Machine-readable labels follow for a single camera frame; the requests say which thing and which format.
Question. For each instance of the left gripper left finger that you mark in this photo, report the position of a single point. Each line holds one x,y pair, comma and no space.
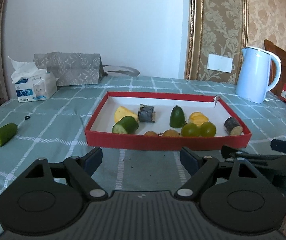
69,180

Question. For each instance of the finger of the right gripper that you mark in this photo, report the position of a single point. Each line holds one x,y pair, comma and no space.
278,145
230,154

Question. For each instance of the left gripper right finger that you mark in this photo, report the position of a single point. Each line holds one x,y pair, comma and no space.
213,180

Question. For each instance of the yellow peeled fruit chunk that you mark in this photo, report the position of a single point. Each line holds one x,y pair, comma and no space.
198,118

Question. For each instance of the dark green cucumber end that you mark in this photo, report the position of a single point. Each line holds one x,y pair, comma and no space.
177,117

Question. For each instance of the yellow fruit wedge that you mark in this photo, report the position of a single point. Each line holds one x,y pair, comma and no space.
122,112

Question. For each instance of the green round fruit right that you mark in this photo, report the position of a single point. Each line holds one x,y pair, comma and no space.
208,129

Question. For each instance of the green round fruit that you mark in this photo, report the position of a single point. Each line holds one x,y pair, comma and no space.
190,130
208,129

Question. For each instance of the green round fruit left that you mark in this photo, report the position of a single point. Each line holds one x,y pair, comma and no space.
190,130

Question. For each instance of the small orange brown fruit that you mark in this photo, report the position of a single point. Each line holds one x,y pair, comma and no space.
150,133

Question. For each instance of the cucumber piece on cloth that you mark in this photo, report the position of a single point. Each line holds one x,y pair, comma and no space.
7,132

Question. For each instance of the light blue electric kettle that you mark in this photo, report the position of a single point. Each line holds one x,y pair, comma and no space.
253,81

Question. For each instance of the wooden headboard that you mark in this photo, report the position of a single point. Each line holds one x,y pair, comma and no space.
285,67

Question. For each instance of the dark skinned root piece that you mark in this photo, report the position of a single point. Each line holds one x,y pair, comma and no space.
146,113

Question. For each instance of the red shallow cardboard tray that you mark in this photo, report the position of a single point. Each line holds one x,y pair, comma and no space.
98,131

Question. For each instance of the green cucumber piece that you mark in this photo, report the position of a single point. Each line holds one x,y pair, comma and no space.
127,125

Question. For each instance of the white blue tissue pack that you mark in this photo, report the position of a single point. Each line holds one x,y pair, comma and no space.
32,83

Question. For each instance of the grey patterned gift bag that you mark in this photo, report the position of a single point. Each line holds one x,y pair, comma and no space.
73,69

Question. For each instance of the white wall switch panel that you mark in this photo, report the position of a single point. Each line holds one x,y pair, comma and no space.
219,63

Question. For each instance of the gold ornate wall moulding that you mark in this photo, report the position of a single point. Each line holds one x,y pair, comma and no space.
216,27

